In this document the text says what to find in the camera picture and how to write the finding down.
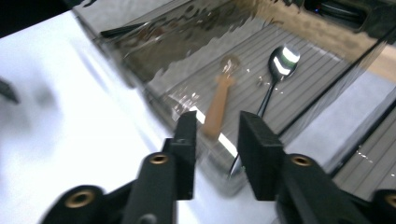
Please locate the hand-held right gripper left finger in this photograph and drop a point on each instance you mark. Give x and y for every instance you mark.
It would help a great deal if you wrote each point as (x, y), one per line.
(186, 155)

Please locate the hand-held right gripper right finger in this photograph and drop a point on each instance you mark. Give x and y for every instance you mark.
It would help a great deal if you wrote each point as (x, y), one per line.
(260, 155)

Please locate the smoky clear plastic bin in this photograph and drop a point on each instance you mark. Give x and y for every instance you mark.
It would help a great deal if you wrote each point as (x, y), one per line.
(249, 102)
(373, 168)

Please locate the amber clear plastic spoon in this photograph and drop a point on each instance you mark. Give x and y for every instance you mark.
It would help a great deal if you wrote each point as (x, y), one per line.
(218, 109)

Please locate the shiny metal spoon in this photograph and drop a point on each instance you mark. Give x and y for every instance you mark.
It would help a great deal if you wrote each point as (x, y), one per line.
(284, 63)

